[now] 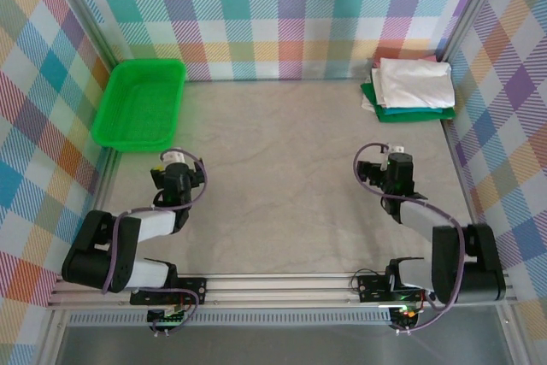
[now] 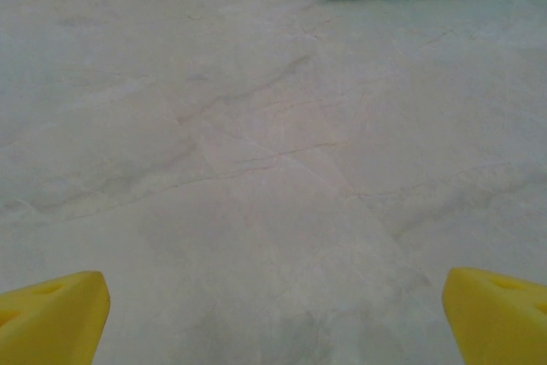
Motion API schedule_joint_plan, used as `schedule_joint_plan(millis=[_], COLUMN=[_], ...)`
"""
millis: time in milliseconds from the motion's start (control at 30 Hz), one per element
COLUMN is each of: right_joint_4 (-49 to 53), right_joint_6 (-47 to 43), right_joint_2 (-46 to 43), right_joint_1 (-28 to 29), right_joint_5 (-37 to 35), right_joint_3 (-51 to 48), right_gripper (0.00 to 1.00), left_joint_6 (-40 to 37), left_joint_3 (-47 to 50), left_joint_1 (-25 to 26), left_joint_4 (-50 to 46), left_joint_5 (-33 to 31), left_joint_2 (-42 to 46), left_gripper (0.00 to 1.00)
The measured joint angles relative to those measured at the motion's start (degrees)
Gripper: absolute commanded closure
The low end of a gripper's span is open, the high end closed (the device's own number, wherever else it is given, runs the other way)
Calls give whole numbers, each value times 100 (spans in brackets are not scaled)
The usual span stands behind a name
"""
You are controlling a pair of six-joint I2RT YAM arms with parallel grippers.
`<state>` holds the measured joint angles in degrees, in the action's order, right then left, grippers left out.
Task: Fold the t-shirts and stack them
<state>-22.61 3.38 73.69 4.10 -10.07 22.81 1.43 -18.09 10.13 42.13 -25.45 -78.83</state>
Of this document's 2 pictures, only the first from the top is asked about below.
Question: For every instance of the white t-shirt with red print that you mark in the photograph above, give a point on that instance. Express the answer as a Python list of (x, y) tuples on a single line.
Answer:
[(412, 83)]

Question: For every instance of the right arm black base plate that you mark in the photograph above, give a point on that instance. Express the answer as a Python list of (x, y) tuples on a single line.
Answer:
[(372, 288)]

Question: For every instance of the pink folded t-shirt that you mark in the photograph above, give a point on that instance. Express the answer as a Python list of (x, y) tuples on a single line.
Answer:
[(428, 58)]

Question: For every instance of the green plastic basket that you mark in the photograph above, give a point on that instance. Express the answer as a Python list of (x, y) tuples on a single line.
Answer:
[(139, 104)]

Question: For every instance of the teal folded t-shirt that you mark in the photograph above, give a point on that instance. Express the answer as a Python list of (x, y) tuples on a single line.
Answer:
[(410, 110)]

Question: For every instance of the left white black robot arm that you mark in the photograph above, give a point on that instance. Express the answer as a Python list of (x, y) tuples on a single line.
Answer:
[(149, 224)]

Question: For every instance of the aluminium frame post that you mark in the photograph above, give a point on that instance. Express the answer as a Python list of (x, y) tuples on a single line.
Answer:
[(469, 10), (87, 12)]

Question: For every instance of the green folded t-shirt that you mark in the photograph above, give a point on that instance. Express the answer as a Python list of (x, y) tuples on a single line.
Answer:
[(419, 118)]

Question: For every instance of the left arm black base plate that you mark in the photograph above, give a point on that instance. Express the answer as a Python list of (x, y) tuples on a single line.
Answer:
[(192, 288)]

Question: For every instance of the aluminium side rail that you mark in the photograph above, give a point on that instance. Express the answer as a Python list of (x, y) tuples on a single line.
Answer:
[(102, 194), (462, 177)]

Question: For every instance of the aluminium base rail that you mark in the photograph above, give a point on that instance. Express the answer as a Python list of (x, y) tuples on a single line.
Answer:
[(278, 286)]

